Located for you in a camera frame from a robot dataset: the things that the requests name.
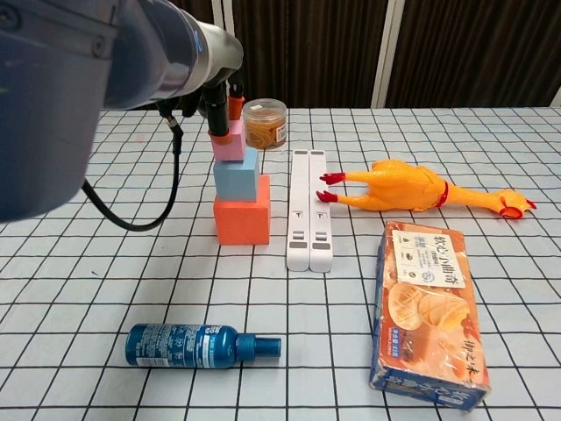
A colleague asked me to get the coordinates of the light blue block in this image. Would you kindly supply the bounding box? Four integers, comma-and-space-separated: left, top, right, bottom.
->
213, 148, 259, 203

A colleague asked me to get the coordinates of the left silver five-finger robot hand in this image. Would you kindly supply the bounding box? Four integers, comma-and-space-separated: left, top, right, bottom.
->
178, 20, 245, 146

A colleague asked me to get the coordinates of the blue spray bottle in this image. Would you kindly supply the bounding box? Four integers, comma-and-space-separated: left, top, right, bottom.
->
125, 323, 283, 370

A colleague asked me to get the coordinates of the orange cookie box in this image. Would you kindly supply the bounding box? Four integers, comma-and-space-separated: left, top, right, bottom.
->
366, 219, 491, 412

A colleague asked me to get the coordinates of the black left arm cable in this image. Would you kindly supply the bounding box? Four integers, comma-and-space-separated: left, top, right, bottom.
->
80, 109, 182, 232

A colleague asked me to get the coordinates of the yellow rubber chicken toy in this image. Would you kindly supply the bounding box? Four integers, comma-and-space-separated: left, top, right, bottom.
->
318, 158, 538, 219

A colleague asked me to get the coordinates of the small pink foam block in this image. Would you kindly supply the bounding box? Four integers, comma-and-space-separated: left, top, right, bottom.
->
211, 117, 246, 162

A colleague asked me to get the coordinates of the checkered light blue tablecloth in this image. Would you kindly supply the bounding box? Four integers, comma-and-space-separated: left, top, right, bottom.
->
0, 104, 561, 421

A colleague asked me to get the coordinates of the white folding stand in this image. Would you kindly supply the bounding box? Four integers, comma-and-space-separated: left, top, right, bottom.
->
285, 148, 335, 274

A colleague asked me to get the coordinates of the large orange foam block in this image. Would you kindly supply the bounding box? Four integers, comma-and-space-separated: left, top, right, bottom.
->
213, 174, 272, 246

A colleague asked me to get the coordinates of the dark brown curtain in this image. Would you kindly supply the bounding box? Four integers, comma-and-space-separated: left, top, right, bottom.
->
166, 0, 561, 111

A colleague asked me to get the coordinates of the clear jar of rubber bands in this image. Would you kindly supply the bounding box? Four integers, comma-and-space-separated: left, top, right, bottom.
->
243, 98, 289, 151

